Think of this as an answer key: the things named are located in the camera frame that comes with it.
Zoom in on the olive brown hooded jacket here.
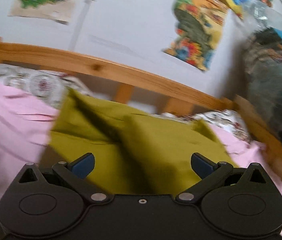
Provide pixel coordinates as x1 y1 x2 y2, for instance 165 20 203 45
40 89 231 195

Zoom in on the grey clothes pile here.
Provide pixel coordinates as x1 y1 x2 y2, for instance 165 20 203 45
243 28 282 144

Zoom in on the floral patterned pillow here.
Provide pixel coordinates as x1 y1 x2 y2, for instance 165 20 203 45
153 109 251 143
0 62 94 110

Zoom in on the pink bed sheet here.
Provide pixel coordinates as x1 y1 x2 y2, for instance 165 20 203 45
0 83 282 239

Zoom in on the wooden bed frame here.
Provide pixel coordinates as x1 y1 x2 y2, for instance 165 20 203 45
0 38 282 179

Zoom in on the colourful floral wall poster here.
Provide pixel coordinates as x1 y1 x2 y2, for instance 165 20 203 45
163 0 248 71

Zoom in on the white wall cable conduit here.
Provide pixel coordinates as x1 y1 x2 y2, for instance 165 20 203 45
67 0 104 52

